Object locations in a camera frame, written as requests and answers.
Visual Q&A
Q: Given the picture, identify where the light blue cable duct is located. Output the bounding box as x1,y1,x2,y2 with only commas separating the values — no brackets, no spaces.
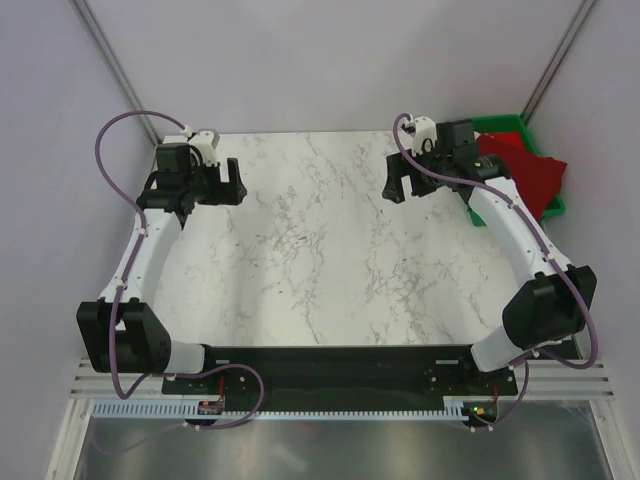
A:
91,397,469,421

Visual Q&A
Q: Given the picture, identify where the right aluminium frame post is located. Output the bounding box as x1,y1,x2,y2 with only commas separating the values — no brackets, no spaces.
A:
520,0,600,125

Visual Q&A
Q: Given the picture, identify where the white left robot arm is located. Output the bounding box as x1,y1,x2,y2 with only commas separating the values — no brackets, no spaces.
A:
76,143,247,393

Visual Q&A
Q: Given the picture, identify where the dark red t shirt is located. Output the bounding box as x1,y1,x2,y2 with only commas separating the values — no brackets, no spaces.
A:
477,131,567,221

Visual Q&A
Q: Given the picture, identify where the left aluminium frame post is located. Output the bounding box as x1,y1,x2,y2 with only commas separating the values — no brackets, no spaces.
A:
69,0,162,146

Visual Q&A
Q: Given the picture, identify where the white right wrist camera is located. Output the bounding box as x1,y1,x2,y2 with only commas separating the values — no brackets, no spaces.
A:
401,115,437,156

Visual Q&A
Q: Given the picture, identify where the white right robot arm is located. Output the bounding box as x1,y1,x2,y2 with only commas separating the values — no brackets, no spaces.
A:
382,113,599,394

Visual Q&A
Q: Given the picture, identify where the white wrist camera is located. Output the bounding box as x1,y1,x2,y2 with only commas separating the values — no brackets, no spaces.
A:
401,115,437,156
181,125,220,167

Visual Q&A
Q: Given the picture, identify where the aluminium front rail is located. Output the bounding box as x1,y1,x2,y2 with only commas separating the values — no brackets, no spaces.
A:
71,359,615,401

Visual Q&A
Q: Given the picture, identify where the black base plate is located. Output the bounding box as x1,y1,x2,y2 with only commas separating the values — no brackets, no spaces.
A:
162,345,518,410

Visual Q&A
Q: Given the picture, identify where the green plastic bin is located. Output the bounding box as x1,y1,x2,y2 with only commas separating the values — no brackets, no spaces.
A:
472,114,567,221

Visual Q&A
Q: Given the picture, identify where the aluminium frame post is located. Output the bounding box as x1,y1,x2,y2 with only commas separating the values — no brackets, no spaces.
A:
69,0,162,146
520,0,600,125

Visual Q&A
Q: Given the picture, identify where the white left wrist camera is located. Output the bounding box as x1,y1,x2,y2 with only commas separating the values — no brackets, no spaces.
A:
181,125,220,167

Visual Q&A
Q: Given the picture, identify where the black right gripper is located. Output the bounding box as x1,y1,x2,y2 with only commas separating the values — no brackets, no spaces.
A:
382,141,452,204

